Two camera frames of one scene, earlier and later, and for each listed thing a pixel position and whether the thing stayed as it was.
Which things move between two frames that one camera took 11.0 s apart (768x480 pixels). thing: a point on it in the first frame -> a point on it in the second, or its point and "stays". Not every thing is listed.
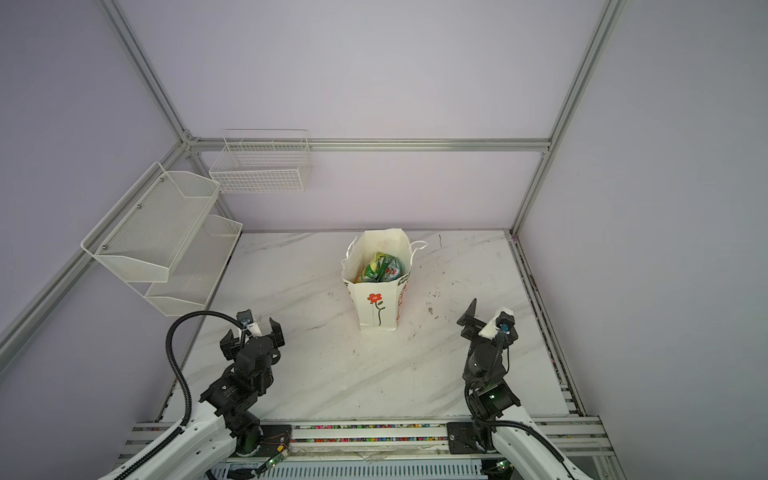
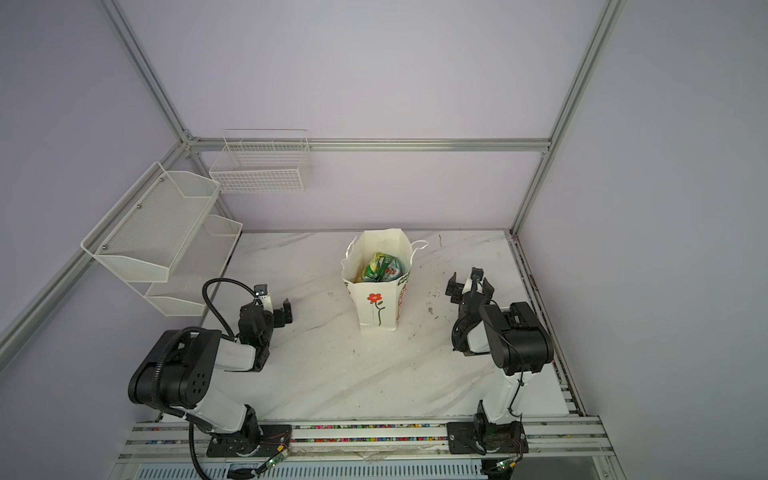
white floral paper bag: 375,270 stays
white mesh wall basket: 160,238 stays
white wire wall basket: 256,161 stays
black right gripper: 474,326 -> 455,291
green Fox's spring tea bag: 382,268 stays
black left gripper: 229,347 -> 277,314
